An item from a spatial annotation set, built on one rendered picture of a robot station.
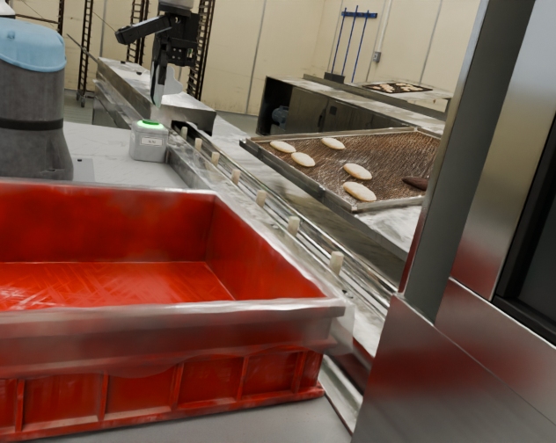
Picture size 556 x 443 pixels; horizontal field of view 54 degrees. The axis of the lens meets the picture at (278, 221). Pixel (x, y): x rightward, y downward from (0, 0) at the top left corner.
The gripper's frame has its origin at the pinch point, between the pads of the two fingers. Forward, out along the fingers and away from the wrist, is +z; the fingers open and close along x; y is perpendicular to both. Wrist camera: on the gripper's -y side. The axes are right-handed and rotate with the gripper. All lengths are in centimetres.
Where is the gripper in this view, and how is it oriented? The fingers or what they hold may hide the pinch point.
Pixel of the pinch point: (153, 99)
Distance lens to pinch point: 128.1
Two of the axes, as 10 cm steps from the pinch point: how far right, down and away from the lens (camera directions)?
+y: 9.0, 0.5, 4.3
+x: -3.9, -3.5, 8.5
